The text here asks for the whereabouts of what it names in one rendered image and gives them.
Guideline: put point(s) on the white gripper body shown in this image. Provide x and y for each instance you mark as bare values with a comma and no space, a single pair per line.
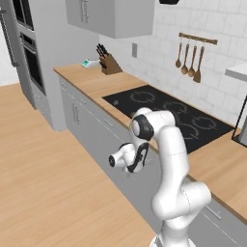
127,172

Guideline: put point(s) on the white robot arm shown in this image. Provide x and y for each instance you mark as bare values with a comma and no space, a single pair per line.
172,151

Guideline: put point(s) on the narrow grey drawer front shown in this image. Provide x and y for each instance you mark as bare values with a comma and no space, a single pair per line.
63,87

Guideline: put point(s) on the grey cupboard door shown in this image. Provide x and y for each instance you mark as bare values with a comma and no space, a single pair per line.
88,131
68,112

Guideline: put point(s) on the black hob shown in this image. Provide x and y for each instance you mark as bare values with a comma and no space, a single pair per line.
154,103

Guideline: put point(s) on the wooden knife block with knives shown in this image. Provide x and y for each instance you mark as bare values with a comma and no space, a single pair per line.
111,64

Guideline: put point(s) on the wooden spatula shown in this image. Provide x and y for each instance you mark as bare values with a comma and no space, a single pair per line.
197,75

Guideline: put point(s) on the small wooden spoon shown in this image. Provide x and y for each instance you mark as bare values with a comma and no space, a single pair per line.
178,61

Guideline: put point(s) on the white shelf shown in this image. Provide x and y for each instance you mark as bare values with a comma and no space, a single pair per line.
238,72

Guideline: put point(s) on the grey tall oven cabinet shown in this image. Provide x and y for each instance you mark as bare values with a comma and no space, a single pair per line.
61,38

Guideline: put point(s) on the grey upper cupboard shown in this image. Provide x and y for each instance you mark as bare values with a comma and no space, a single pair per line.
112,16

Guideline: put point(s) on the black range hood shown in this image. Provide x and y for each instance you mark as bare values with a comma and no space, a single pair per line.
169,1

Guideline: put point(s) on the black built-in microwave oven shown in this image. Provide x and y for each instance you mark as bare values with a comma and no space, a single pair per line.
23,13

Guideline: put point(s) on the grey wall outlet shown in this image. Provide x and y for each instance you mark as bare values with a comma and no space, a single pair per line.
134,50

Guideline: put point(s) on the wooden utensil rail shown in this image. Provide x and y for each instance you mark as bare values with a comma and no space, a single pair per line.
197,38

